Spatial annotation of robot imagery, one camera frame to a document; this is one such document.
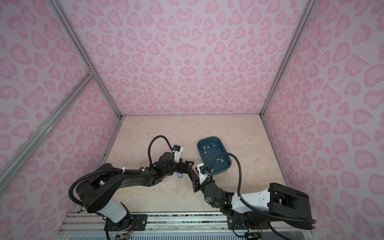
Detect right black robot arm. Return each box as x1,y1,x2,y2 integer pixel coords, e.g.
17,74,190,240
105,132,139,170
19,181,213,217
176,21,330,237
197,180,316,230

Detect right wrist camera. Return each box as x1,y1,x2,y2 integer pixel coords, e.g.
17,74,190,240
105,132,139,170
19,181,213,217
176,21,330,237
196,163,210,186

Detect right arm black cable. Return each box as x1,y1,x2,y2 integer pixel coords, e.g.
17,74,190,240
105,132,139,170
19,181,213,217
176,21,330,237
206,152,317,225

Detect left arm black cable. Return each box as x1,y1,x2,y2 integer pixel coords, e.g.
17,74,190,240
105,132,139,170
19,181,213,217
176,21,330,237
68,134,175,208

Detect aluminium frame strut left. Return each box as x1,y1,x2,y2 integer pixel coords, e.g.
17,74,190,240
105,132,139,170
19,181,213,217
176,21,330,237
1,70,95,193

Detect teal plastic tray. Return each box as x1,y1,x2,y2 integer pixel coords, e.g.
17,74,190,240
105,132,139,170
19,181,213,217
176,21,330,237
197,137,232,175

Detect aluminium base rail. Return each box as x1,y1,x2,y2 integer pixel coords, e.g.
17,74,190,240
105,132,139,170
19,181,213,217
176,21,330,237
55,211,319,240

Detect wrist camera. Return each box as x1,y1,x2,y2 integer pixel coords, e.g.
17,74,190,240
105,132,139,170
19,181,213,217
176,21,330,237
172,145,183,163
196,163,210,186

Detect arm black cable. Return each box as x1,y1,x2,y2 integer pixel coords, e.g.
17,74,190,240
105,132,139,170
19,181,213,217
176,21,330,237
68,134,175,208
206,152,317,225

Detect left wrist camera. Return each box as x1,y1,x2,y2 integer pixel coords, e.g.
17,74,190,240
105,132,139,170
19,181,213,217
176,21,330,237
172,145,183,163

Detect black stapler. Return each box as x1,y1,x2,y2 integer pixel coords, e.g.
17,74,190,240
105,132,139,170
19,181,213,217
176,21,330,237
179,161,201,193

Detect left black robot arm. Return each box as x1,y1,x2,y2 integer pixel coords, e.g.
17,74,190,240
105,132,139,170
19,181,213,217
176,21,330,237
68,152,200,231

